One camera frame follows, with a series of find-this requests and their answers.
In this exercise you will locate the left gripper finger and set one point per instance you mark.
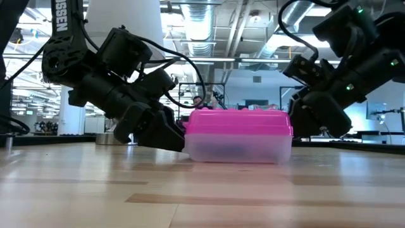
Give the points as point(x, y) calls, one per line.
point(172, 117)
point(164, 133)

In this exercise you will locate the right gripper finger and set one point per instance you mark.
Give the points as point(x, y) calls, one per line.
point(299, 122)

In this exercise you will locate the clear box with pink lid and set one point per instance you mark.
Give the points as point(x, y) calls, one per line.
point(237, 122)

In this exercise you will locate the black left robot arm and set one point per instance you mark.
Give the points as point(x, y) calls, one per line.
point(61, 19)

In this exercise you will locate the person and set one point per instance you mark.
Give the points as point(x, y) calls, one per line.
point(197, 101)

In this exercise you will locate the white cabinet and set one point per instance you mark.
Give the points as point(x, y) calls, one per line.
point(94, 125)

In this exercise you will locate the white building column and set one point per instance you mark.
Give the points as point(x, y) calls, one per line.
point(72, 120)

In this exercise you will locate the white shade silver table lamp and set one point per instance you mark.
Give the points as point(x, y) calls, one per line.
point(133, 16)

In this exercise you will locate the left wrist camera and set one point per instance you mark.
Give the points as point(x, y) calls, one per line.
point(156, 82)

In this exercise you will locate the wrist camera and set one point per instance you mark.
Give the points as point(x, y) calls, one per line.
point(302, 71)
point(156, 82)

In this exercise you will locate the grey wall monitor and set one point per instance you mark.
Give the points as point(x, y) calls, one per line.
point(376, 110)

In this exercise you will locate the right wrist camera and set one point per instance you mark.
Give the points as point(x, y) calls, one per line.
point(302, 71)

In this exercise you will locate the black frame stand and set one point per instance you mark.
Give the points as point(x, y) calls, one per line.
point(215, 84)

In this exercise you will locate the silver ventilation duct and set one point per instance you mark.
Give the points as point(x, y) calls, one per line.
point(199, 28)
point(269, 38)

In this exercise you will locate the grey metal post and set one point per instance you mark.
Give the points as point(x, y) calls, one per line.
point(9, 142)

